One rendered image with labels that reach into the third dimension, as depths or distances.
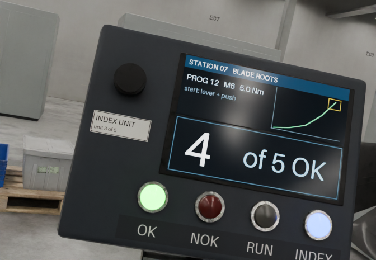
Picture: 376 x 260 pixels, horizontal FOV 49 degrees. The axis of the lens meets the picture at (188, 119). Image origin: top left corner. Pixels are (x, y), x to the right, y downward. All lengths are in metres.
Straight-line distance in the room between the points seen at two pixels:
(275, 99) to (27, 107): 7.49
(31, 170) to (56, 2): 9.81
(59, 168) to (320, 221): 3.16
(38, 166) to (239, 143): 3.13
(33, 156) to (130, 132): 3.07
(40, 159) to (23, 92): 4.44
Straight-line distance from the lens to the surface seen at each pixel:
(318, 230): 0.39
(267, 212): 0.37
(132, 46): 0.38
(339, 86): 0.42
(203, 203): 0.36
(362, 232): 1.02
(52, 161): 3.44
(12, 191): 3.43
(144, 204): 0.35
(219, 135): 0.37
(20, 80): 7.78
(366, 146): 1.31
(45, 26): 7.75
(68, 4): 12.92
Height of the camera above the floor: 1.22
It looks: 5 degrees down
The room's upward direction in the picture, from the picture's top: 12 degrees clockwise
